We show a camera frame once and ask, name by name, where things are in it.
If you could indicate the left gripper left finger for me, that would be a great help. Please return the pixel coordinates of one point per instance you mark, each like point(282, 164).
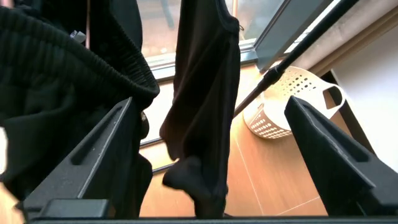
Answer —
point(99, 174)

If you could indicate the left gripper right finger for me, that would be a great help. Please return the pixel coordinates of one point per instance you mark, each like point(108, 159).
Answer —
point(335, 180)

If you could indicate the black shorts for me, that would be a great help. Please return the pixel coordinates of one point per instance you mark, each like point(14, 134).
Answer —
point(46, 77)

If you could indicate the heap of clothes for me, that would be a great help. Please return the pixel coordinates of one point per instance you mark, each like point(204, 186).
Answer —
point(205, 93)

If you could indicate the white laundry basket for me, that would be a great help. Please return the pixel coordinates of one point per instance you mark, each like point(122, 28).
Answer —
point(298, 87)

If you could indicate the black clothes rack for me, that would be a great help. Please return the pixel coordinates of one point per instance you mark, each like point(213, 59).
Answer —
point(295, 53)

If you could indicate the window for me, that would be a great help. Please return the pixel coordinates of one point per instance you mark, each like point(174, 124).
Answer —
point(280, 28)

